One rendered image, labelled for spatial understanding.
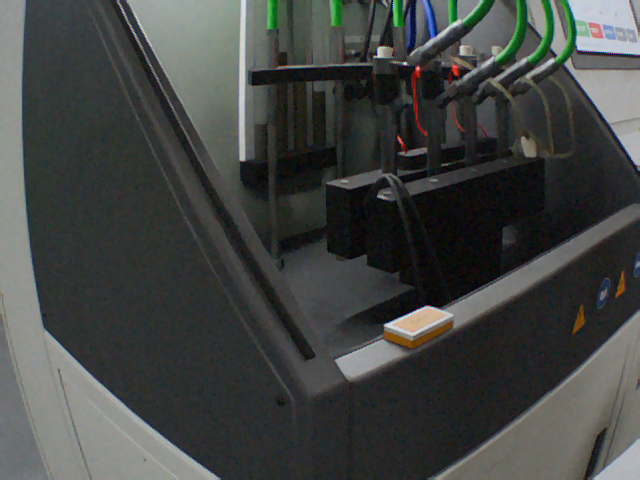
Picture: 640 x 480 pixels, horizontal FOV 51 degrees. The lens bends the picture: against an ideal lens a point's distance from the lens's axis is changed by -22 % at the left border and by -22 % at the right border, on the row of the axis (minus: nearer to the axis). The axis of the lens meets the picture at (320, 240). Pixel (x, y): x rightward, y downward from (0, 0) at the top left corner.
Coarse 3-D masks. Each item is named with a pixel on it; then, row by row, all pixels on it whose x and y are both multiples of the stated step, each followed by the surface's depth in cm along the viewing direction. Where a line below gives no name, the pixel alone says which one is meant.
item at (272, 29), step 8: (272, 0) 99; (488, 0) 73; (272, 8) 100; (480, 8) 75; (488, 8) 74; (272, 16) 100; (472, 16) 76; (480, 16) 75; (272, 24) 101; (472, 24) 77; (272, 32) 101
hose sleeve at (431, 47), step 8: (456, 24) 78; (464, 24) 77; (448, 32) 79; (456, 32) 78; (464, 32) 78; (432, 40) 81; (440, 40) 80; (448, 40) 80; (456, 40) 79; (424, 48) 82; (432, 48) 81; (440, 48) 81; (424, 56) 83; (432, 56) 83
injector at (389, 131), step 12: (384, 60) 87; (384, 72) 88; (396, 72) 88; (384, 84) 88; (396, 84) 89; (384, 96) 89; (396, 96) 89; (408, 96) 88; (384, 108) 89; (396, 108) 89; (384, 120) 90; (384, 132) 91; (396, 132) 91; (384, 144) 91; (396, 144) 92; (384, 156) 92; (396, 156) 92; (384, 168) 92; (396, 168) 92
